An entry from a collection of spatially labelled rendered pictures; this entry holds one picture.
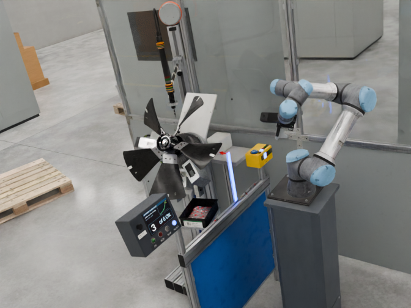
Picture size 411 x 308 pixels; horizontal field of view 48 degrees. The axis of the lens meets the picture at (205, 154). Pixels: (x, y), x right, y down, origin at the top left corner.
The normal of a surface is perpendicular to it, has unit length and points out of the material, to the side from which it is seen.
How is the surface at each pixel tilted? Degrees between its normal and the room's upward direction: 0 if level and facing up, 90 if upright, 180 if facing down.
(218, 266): 90
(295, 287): 90
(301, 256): 90
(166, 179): 51
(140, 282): 0
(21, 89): 90
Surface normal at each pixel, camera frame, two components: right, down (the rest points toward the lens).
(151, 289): -0.17, -0.89
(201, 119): -0.56, -0.25
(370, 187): -0.59, 0.43
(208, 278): 0.79, 0.13
